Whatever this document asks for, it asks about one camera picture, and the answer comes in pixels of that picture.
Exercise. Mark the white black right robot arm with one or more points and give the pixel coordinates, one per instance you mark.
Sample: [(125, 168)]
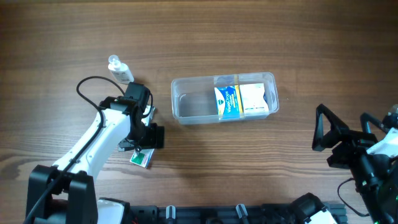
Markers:
[(370, 155)]

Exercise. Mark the clear plastic container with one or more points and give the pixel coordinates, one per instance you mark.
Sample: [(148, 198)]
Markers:
[(194, 102)]

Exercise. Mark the white green medicine box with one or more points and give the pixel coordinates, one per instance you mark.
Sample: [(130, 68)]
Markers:
[(142, 158)]

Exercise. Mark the white lotion bottle clear cap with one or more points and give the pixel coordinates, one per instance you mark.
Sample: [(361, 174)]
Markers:
[(119, 70)]

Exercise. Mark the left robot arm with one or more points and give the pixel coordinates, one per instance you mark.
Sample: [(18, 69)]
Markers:
[(65, 192)]

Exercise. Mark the blue yellow VapoDrops box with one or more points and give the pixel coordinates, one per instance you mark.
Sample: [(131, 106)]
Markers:
[(228, 102)]

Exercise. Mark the white blue medicine box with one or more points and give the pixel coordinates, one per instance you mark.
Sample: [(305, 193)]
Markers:
[(254, 98)]

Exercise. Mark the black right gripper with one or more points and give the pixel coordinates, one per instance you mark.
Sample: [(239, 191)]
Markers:
[(354, 142)]

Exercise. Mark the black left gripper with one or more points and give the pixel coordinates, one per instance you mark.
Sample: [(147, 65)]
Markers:
[(154, 137)]

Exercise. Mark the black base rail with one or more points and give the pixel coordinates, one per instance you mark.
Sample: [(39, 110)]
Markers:
[(265, 213)]

